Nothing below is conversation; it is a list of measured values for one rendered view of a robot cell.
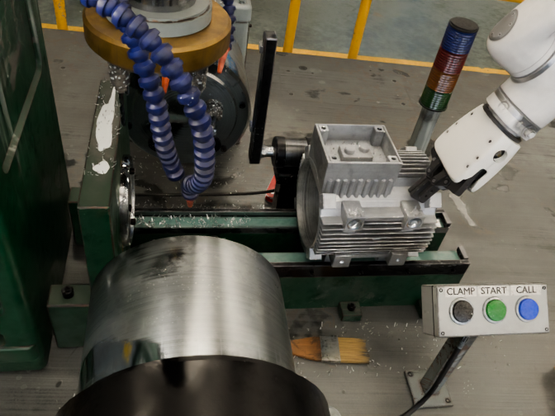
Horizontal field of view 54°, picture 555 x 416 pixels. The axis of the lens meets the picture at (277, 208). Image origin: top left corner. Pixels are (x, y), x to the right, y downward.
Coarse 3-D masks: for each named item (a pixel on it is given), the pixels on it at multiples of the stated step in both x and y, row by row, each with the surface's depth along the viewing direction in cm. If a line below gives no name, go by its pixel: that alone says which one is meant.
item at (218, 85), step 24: (216, 72) 97; (240, 72) 103; (168, 96) 99; (216, 96) 100; (240, 96) 102; (144, 120) 102; (216, 120) 100; (240, 120) 105; (144, 144) 107; (192, 144) 108; (216, 144) 108
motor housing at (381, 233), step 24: (408, 168) 89; (312, 192) 101; (408, 192) 89; (312, 216) 101; (336, 216) 86; (384, 216) 86; (432, 216) 89; (312, 240) 97; (336, 240) 88; (360, 240) 88; (384, 240) 89; (408, 240) 90
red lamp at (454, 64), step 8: (440, 48) 110; (440, 56) 111; (448, 56) 109; (456, 56) 109; (464, 56) 109; (440, 64) 111; (448, 64) 110; (456, 64) 110; (448, 72) 111; (456, 72) 111
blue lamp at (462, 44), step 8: (448, 24) 108; (448, 32) 107; (456, 32) 106; (448, 40) 108; (456, 40) 107; (464, 40) 106; (472, 40) 107; (448, 48) 108; (456, 48) 108; (464, 48) 108
